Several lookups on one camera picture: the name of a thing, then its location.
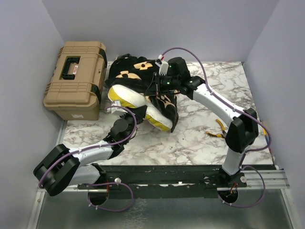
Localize black yellow flower pillowcase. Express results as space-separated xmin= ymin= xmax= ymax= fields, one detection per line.
xmin=105 ymin=53 xmax=179 ymax=132

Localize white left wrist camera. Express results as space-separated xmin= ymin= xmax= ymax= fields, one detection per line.
xmin=111 ymin=100 xmax=124 ymax=116

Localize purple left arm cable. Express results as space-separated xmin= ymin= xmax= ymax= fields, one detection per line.
xmin=38 ymin=106 xmax=138 ymax=189

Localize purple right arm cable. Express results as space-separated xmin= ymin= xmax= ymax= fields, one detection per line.
xmin=161 ymin=47 xmax=272 ymax=167

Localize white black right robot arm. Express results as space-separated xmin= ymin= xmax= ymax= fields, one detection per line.
xmin=145 ymin=57 xmax=259 ymax=187

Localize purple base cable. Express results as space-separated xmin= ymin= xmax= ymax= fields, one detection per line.
xmin=218 ymin=166 xmax=266 ymax=208
xmin=87 ymin=182 xmax=134 ymax=212

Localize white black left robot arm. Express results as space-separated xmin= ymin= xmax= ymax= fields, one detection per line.
xmin=33 ymin=105 xmax=147 ymax=196

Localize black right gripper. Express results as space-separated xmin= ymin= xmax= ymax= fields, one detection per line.
xmin=144 ymin=72 xmax=180 ymax=96

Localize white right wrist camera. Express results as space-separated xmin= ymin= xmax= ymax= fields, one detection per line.
xmin=155 ymin=54 xmax=169 ymax=76

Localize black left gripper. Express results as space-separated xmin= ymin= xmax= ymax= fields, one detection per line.
xmin=119 ymin=105 xmax=146 ymax=144

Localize yellow blue pencil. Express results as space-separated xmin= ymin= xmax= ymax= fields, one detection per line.
xmin=263 ymin=127 xmax=272 ymax=150

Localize yellow handled pliers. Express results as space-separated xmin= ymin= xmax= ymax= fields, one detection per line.
xmin=205 ymin=119 xmax=227 ymax=139

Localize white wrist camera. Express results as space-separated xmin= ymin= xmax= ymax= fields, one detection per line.
xmin=155 ymin=54 xmax=169 ymax=76
xmin=111 ymin=100 xmax=124 ymax=116

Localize black mounting rail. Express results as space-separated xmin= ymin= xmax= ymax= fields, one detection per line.
xmin=78 ymin=165 xmax=247 ymax=199

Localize white pillow yellow edge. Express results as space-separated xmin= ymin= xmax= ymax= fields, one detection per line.
xmin=108 ymin=84 xmax=176 ymax=131

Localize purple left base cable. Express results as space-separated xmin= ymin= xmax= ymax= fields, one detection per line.
xmin=87 ymin=182 xmax=134 ymax=212

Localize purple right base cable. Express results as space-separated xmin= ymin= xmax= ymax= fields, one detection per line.
xmin=218 ymin=166 xmax=266 ymax=208

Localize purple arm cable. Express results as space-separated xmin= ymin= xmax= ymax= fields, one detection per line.
xmin=161 ymin=47 xmax=272 ymax=167
xmin=38 ymin=106 xmax=138 ymax=189

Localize tan plastic tool case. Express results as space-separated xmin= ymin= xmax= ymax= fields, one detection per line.
xmin=43 ymin=41 xmax=108 ymax=121

